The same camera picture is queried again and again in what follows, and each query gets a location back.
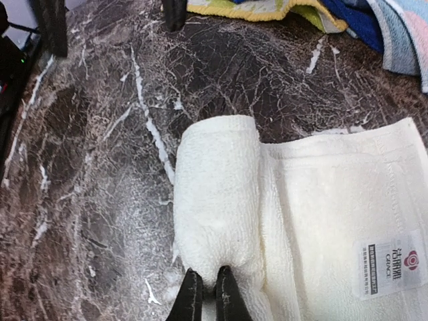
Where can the light blue dotted towel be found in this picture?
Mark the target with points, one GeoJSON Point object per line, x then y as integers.
{"type": "Point", "coordinates": [403, 26]}

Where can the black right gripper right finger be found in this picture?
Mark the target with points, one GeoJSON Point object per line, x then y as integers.
{"type": "Point", "coordinates": [230, 305]}

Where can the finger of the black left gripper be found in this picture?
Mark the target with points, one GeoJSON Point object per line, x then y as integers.
{"type": "Point", "coordinates": [52, 22]}
{"type": "Point", "coordinates": [175, 12]}

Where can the black table front rail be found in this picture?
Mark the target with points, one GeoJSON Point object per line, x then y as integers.
{"type": "Point", "coordinates": [17, 64]}

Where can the cream white embroidered towel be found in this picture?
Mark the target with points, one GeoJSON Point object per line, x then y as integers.
{"type": "Point", "coordinates": [329, 227]}

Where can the yellow white cloth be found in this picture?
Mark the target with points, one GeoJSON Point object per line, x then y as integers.
{"type": "Point", "coordinates": [271, 10]}

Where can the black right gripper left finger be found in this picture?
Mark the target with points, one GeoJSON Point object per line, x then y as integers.
{"type": "Point", "coordinates": [189, 301]}

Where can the dark blue towel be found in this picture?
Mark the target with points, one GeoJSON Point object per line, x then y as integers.
{"type": "Point", "coordinates": [361, 21]}

